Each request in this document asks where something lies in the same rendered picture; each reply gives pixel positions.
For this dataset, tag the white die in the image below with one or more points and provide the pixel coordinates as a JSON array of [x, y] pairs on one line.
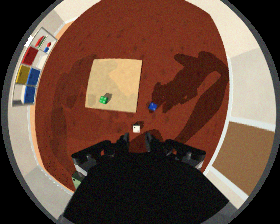
[[136, 128]]

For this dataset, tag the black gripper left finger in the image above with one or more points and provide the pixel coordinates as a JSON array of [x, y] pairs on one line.
[[91, 156]]

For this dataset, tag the blue die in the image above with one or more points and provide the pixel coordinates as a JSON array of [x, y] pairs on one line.
[[152, 106]]

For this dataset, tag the tan square mat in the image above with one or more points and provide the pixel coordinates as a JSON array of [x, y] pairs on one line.
[[116, 79]]

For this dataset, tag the green die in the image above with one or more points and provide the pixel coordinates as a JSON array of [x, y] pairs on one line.
[[103, 100]]

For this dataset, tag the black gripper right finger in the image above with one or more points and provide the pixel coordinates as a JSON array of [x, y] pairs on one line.
[[195, 157]]

